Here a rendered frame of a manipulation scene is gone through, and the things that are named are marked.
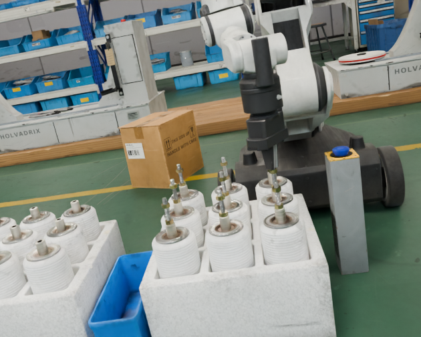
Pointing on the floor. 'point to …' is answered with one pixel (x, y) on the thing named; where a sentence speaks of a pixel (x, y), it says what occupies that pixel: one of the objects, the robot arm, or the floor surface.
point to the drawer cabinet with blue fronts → (381, 11)
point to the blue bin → (122, 300)
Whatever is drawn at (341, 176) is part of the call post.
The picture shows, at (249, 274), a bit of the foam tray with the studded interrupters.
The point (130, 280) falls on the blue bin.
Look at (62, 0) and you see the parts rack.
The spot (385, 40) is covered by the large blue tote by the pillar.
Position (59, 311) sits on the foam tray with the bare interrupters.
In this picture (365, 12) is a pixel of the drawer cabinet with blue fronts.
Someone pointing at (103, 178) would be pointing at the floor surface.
